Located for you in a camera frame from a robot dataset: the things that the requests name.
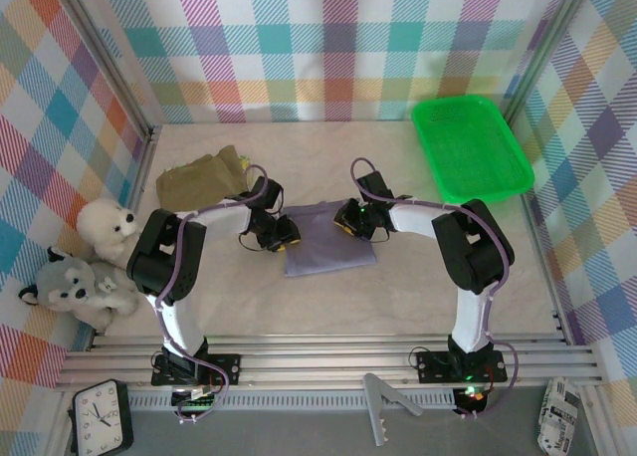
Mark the green plastic basket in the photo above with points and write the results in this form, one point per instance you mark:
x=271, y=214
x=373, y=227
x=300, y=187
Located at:
x=473, y=147

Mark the plain lavender skirt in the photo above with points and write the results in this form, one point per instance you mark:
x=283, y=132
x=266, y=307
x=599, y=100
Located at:
x=323, y=252

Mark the aluminium corner post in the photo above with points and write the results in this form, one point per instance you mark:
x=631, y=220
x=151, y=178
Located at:
x=545, y=48
x=108, y=55

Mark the green controller circuit board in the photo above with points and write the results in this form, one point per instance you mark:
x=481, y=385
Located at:
x=194, y=398

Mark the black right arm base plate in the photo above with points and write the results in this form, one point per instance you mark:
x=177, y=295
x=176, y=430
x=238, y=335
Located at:
x=433, y=366

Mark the olive khaki skirt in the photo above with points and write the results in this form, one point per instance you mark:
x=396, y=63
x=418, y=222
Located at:
x=199, y=182

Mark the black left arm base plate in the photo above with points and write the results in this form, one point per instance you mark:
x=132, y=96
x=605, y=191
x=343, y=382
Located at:
x=231, y=364

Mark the grey plastic clamp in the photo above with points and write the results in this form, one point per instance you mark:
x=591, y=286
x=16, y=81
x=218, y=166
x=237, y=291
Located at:
x=373, y=396

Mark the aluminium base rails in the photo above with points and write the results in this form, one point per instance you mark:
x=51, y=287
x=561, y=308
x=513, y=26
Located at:
x=323, y=361

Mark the newspaper print pouch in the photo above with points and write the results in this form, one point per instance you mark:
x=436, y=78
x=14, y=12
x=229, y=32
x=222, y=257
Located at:
x=557, y=416

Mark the white teddy bear plush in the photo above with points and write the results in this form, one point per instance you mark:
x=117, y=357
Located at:
x=99, y=222

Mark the black alarm clock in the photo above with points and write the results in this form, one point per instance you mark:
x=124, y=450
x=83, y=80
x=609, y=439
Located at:
x=99, y=416

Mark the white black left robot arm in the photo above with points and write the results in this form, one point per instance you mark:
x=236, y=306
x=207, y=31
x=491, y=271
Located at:
x=159, y=262

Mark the black controller board orange connector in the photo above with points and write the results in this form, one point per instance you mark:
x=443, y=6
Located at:
x=473, y=398

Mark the grey husky plush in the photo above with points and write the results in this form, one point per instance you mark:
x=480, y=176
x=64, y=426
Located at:
x=64, y=282

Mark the lemon print skirt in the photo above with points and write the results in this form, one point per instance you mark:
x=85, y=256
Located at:
x=243, y=161

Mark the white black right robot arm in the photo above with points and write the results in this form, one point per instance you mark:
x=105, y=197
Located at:
x=473, y=252

